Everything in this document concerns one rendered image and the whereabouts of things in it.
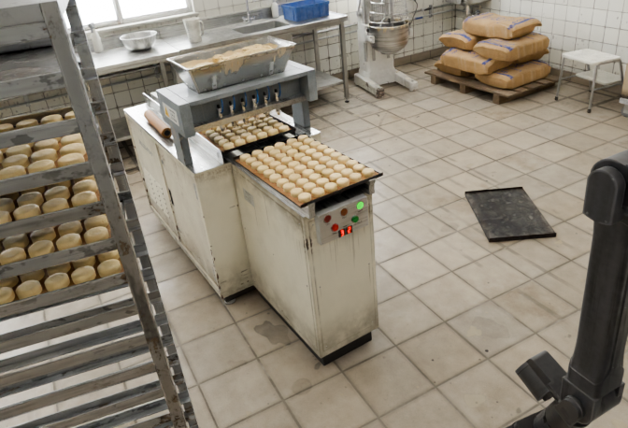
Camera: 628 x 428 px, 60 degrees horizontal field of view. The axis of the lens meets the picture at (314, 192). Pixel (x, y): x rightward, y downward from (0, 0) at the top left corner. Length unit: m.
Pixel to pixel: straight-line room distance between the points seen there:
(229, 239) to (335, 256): 0.74
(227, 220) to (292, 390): 0.88
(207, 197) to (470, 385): 1.48
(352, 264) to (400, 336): 0.56
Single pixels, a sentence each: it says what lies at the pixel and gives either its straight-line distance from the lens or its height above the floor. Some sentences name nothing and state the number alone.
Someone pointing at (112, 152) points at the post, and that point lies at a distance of 1.61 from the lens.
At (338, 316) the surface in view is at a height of 0.28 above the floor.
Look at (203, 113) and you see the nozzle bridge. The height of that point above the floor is 1.08.
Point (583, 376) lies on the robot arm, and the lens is 0.94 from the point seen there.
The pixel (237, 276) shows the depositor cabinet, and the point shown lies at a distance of 3.01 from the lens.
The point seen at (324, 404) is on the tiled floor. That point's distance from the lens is 2.55.
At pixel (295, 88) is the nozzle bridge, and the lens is 2.87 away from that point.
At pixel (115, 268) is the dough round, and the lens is 1.33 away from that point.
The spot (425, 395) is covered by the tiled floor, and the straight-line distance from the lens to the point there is 2.57.
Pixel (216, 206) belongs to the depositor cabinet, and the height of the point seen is 0.64.
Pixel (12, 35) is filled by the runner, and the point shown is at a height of 1.77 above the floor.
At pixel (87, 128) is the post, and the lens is 1.11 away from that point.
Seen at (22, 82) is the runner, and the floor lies 1.69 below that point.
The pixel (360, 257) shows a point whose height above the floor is 0.53.
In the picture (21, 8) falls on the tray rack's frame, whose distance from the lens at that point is 1.07.
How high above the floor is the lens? 1.93
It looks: 28 degrees down
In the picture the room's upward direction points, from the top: 6 degrees counter-clockwise
